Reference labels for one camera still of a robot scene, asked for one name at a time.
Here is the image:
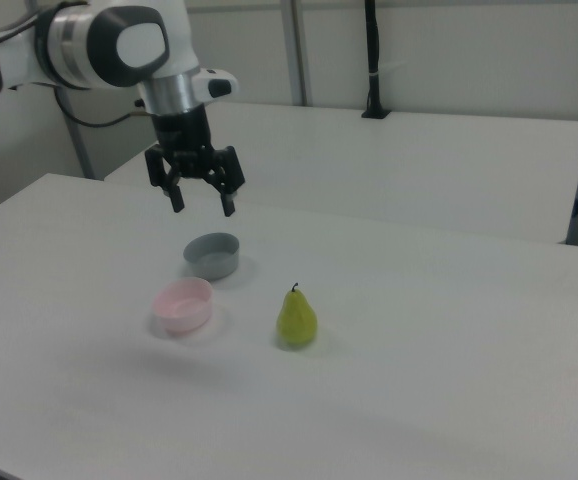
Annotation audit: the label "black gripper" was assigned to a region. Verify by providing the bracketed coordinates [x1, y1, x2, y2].
[144, 105, 247, 218]

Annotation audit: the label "green pear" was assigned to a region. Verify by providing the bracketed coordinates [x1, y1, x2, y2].
[275, 282, 319, 350]

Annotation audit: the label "grey plastic bowl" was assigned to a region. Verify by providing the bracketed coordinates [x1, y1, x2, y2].
[182, 232, 241, 282]

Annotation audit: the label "pink plastic bowl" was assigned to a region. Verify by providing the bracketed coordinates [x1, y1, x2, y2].
[152, 278, 215, 335]

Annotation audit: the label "white side table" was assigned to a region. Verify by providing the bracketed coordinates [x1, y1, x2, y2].
[103, 102, 578, 245]

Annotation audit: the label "black pole with clamp base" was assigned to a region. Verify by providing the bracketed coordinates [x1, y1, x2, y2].
[361, 0, 393, 120]

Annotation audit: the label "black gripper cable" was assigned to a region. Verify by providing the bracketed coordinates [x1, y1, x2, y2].
[52, 85, 151, 129]

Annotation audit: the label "grey metal frame post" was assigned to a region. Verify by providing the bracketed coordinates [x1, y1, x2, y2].
[60, 88, 96, 180]

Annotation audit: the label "white partition frame post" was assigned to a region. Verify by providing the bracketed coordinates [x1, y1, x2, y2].
[280, 0, 314, 107]

